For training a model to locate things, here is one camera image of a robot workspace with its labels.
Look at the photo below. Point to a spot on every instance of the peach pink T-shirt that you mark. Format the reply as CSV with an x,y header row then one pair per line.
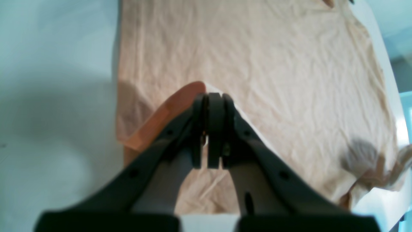
x,y
303,72

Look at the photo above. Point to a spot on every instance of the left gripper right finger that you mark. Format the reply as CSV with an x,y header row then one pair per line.
x,y
271,196

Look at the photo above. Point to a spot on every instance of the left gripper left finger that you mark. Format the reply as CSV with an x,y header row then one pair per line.
x,y
142,197

